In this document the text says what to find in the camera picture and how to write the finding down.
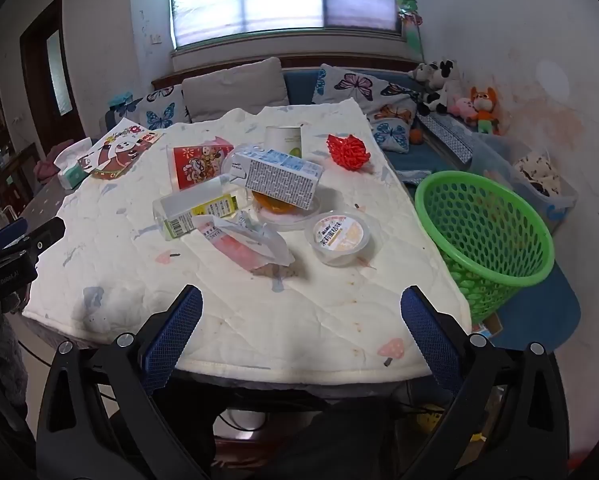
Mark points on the grey plush toy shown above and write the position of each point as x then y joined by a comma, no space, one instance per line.
422,72

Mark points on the beige cushion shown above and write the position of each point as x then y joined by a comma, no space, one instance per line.
234,90

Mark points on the brown wooden door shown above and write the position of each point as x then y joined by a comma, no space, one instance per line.
39,90

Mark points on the cow plush toy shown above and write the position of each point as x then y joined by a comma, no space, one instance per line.
442,90

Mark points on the white paper cup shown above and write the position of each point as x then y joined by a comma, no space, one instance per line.
284,140

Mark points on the orange peel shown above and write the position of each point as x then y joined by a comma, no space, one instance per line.
274,204

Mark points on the tissue pack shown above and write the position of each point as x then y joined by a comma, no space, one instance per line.
72,167

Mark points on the blue white milk carton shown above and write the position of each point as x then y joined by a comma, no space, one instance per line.
279,180

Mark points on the orange fox plush toy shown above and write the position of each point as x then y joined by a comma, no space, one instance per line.
482,102

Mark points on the pudding cup printed lid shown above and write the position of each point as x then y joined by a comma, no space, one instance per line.
337,235

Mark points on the cream patterned cloth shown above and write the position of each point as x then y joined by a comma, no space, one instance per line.
537,170

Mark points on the clear storage bin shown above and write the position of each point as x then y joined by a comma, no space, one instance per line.
504,160

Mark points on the blue patterned towel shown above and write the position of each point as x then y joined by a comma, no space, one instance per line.
412,176

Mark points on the red printed paper cup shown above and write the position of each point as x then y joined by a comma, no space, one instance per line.
194,165

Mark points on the blue patterned folded blanket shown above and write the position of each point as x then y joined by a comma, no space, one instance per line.
449,137

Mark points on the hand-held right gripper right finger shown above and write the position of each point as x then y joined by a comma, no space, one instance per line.
427,335

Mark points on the small orange ball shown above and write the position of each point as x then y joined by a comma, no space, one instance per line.
417,136

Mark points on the pink plush toy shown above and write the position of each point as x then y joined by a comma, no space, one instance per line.
462,107

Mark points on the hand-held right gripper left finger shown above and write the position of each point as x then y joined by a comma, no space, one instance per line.
174,335

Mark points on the blue sofa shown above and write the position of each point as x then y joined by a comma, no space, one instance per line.
299,87

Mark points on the pink plastic wrapper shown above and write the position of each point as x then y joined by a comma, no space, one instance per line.
239,247

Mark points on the teal cushion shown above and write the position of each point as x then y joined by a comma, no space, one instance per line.
120,100

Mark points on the person's left hand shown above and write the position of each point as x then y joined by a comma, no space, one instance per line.
4,365

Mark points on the colourful pinwheel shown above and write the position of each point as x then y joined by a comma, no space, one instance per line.
409,10

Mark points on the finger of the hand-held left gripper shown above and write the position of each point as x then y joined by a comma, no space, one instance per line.
9,232
49,232

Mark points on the green plastic basket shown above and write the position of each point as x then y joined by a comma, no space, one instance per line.
499,255

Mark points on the butterfly print pillow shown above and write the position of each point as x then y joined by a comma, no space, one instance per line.
354,85
392,130
159,112

